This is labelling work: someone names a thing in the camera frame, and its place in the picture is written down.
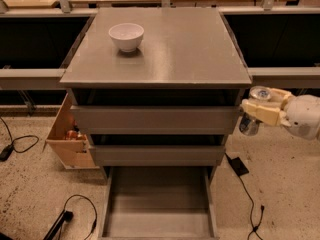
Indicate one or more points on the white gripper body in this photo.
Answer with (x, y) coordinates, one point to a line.
(304, 115)

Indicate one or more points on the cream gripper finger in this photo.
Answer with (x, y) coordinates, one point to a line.
(279, 98)
(270, 113)

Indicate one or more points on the silver redbull can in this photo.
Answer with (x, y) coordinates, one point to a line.
(249, 124)

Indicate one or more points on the grey drawer cabinet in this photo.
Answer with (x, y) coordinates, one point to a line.
(186, 59)

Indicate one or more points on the grey open bottom drawer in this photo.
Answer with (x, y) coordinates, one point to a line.
(158, 203)

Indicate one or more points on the grey middle drawer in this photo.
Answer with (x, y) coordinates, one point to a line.
(157, 155)

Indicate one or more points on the grey top drawer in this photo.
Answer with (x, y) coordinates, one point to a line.
(155, 120)

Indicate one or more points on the black power adapter right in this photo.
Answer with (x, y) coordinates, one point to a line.
(238, 166)

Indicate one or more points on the white ceramic bowl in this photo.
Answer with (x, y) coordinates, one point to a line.
(126, 36)

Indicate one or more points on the copper items in box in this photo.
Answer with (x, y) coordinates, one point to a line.
(74, 135)

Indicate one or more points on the cardboard box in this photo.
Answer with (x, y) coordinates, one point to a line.
(73, 154)

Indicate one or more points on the black stand bottom left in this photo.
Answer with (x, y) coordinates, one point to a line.
(65, 216)

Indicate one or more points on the black adapter left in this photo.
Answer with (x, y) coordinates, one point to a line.
(6, 152)

